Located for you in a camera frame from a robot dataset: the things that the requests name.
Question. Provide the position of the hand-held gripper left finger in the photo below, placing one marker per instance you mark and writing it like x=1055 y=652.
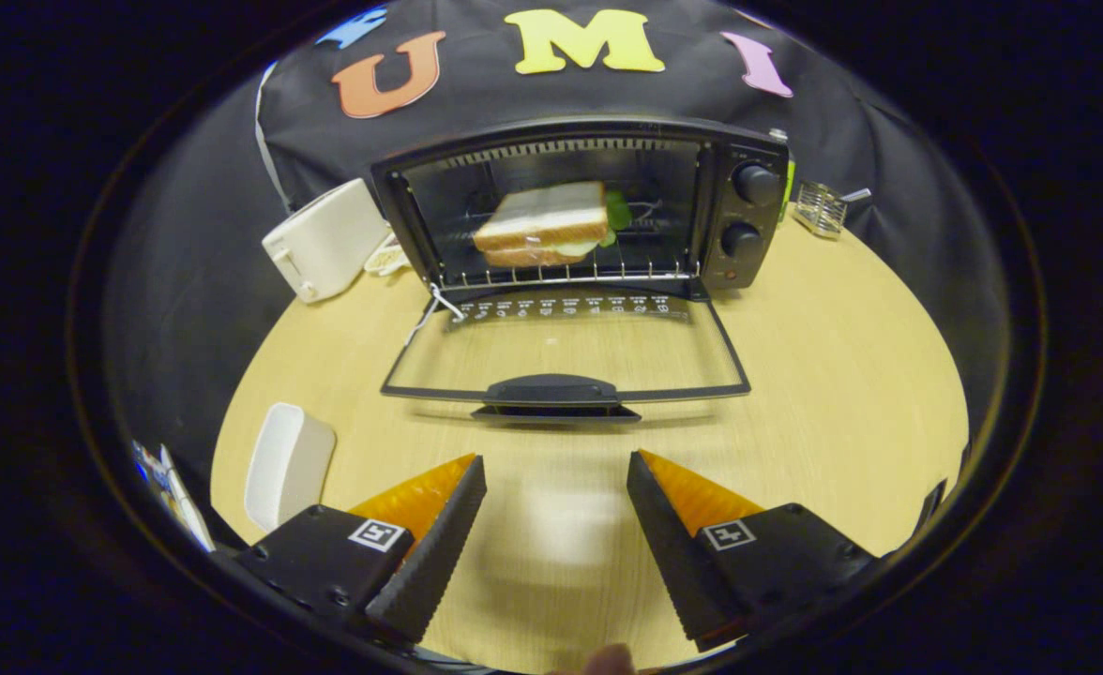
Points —
x=430 y=562

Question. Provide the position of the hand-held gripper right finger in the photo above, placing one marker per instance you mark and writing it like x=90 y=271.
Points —
x=673 y=553

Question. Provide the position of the white bread sandwich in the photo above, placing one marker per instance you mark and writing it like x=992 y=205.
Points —
x=542 y=220

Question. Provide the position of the black toaster oven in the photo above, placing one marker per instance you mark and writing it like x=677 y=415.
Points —
x=744 y=150

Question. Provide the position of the white rectangular food tray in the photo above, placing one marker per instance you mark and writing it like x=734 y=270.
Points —
x=284 y=464

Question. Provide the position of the white pop-up toaster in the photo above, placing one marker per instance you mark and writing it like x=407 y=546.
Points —
x=326 y=239

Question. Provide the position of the blue printed box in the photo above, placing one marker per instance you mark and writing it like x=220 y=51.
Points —
x=153 y=464

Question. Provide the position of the small white snack dish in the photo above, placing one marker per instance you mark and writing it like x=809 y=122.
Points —
x=385 y=258

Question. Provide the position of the clear bottle with green label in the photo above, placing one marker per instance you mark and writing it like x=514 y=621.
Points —
x=790 y=178

